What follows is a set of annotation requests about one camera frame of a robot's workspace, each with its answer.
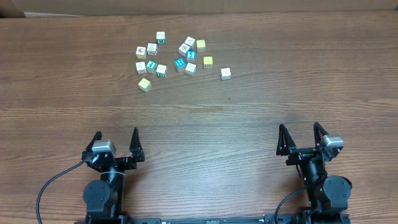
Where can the yellow block right middle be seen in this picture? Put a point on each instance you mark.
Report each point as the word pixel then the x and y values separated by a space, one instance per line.
pixel 208 62

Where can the white block far right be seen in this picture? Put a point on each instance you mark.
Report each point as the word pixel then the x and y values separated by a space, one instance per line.
pixel 225 73

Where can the white block green side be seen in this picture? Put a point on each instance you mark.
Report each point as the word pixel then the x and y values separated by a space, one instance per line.
pixel 161 71

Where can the yellow top wooden block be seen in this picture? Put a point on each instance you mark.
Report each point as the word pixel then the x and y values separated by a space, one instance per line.
pixel 145 85

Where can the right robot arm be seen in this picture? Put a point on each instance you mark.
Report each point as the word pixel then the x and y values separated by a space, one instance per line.
pixel 327 195

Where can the block with green R side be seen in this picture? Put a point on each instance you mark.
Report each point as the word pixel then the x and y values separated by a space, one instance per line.
pixel 160 37

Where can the teal number four block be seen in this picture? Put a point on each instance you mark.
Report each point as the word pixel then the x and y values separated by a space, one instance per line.
pixel 151 66

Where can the white acorn picture block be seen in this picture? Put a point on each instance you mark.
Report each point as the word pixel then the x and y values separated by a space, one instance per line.
pixel 141 52

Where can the white block picture top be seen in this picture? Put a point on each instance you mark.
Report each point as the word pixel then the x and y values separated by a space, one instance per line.
pixel 183 49

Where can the yellow block upper right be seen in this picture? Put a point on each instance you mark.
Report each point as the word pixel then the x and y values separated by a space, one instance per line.
pixel 201 46

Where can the white block plain top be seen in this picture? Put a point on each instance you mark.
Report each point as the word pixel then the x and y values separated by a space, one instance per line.
pixel 141 67

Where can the white block tilted upper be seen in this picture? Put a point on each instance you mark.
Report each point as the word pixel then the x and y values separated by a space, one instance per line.
pixel 191 42

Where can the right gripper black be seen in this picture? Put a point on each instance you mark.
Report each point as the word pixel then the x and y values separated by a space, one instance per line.
pixel 306 155

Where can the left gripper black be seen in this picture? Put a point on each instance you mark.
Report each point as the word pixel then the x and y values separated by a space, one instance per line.
pixel 116 161

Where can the blue letter H block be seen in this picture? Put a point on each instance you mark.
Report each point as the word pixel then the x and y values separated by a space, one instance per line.
pixel 180 64

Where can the blue number five block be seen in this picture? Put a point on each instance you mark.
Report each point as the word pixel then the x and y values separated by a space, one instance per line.
pixel 191 56

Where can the white block red letter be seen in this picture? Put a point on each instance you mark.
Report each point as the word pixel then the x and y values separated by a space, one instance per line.
pixel 152 49

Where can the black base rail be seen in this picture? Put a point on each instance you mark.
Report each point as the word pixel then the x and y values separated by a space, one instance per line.
pixel 266 219

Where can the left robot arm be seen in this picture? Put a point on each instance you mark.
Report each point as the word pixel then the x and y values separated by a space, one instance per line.
pixel 104 197

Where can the white block blue P side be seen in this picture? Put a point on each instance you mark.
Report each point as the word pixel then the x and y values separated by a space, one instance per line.
pixel 191 69

